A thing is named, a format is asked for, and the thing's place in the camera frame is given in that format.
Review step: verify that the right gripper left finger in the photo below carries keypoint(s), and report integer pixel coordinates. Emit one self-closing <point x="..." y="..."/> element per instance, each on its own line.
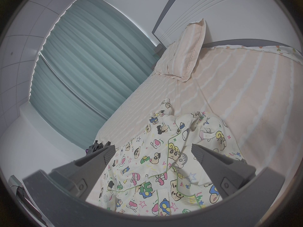
<point x="80" y="174"/>

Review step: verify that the bed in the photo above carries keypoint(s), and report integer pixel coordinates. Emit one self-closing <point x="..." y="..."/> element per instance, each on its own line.
<point x="236" y="91"/>

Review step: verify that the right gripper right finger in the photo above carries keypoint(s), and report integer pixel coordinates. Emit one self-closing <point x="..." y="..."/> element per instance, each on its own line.
<point x="224" y="171"/>

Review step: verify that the grey white bedside table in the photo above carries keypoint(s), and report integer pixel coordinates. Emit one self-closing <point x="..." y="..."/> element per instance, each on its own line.
<point x="159" y="52"/>

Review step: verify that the pale pink striped pillow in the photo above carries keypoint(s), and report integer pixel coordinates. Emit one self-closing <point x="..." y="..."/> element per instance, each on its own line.
<point x="182" y="53"/>

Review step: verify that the blue-green curtain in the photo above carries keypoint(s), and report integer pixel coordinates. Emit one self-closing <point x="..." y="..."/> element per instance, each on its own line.
<point x="99" y="44"/>
<point x="59" y="98"/>

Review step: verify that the white printed pyjama top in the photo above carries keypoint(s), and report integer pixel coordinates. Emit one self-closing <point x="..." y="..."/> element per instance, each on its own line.
<point x="151" y="174"/>

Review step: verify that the dark grey garment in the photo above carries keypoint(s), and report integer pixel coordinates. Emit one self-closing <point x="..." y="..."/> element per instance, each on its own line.
<point x="97" y="146"/>

